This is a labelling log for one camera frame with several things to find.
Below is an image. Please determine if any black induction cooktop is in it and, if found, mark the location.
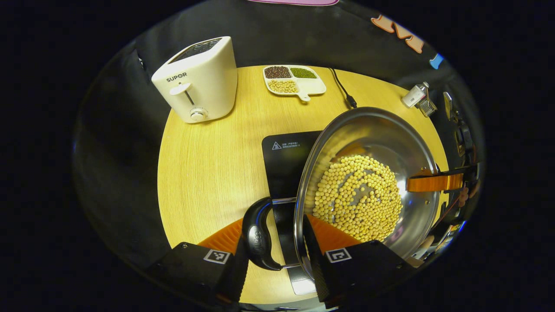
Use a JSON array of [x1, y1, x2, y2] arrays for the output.
[[261, 130, 323, 296]]

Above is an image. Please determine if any bundle of thin cables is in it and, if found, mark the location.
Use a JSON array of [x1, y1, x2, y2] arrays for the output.
[[434, 195, 467, 247]]

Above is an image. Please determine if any heap of dark red beans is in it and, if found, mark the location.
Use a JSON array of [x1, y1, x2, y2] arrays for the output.
[[264, 66, 292, 79]]

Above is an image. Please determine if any pile of yellow soybeans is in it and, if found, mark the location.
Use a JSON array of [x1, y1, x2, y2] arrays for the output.
[[312, 155, 404, 243]]

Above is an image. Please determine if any small heap of pale beans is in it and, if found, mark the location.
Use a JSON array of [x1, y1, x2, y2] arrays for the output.
[[268, 79, 299, 94]]

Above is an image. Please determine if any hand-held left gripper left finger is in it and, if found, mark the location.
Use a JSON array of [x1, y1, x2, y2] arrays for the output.
[[147, 218, 250, 309]]

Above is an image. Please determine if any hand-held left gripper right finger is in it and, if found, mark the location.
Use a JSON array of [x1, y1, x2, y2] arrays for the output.
[[303, 214, 417, 309]]

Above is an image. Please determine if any small wire mesh basket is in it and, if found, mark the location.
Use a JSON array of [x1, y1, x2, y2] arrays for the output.
[[418, 99, 437, 118]]

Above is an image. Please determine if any white toaster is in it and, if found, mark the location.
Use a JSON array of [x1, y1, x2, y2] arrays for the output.
[[151, 36, 238, 124]]

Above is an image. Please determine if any stainless steel pot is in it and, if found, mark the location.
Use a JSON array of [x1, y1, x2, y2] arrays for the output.
[[242, 107, 442, 280]]

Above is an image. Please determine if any white divided dish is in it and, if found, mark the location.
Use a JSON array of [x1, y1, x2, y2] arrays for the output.
[[263, 65, 327, 102]]

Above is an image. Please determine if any black power cable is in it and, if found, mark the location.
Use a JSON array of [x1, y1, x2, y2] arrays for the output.
[[328, 68, 358, 109]]

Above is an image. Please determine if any white plastic bottle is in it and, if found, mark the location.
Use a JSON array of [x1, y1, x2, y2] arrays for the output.
[[401, 81, 430, 108]]

